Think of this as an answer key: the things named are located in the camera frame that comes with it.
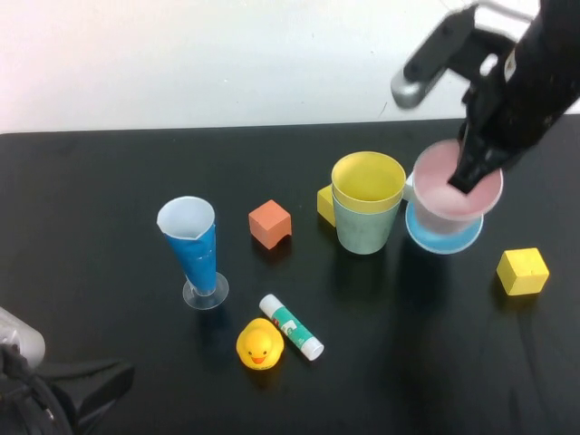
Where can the blue plastic cup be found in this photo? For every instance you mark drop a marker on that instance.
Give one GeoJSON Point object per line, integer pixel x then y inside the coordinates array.
{"type": "Point", "coordinates": [444, 242]}

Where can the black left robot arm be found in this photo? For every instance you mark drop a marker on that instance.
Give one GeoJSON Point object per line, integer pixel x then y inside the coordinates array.
{"type": "Point", "coordinates": [22, 399]}

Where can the green plastic cup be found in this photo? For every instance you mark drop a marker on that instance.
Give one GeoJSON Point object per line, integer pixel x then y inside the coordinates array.
{"type": "Point", "coordinates": [362, 231]}

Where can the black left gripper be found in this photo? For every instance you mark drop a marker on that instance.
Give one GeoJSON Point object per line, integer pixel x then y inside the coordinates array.
{"type": "Point", "coordinates": [95, 385]}

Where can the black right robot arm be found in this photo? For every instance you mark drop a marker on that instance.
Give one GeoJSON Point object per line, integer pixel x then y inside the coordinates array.
{"type": "Point", "coordinates": [553, 54]}

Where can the small yellow cube block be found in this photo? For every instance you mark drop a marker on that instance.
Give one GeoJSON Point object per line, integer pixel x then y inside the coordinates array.
{"type": "Point", "coordinates": [324, 206]}

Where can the orange cube block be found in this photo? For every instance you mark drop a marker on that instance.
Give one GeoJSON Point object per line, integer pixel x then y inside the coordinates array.
{"type": "Point", "coordinates": [267, 224]}

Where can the blue wrapped conical plastic glass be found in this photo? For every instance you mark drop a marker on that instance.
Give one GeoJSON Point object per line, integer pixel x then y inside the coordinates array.
{"type": "Point", "coordinates": [195, 254]}

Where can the pink plastic cup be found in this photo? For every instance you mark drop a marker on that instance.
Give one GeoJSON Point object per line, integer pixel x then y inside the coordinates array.
{"type": "Point", "coordinates": [435, 190]}

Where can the white green glue stick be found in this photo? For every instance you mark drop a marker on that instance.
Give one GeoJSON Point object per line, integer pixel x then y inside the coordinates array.
{"type": "Point", "coordinates": [292, 328]}

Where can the large yellow cube block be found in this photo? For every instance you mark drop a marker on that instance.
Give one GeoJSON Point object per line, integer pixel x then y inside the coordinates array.
{"type": "Point", "coordinates": [521, 272]}

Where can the white cube block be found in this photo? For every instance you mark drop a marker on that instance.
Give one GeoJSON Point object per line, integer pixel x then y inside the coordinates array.
{"type": "Point", "coordinates": [408, 186]}

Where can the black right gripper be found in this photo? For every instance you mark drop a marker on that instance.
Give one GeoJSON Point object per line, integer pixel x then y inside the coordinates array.
{"type": "Point", "coordinates": [494, 104]}

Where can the yellow plastic cup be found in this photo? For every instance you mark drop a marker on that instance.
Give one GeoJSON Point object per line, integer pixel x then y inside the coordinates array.
{"type": "Point", "coordinates": [358, 176]}

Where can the yellow rubber duck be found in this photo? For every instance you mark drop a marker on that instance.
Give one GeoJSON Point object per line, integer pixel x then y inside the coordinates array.
{"type": "Point", "coordinates": [259, 346]}

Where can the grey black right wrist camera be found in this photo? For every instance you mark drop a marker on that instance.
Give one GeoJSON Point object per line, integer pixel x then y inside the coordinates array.
{"type": "Point", "coordinates": [430, 54]}

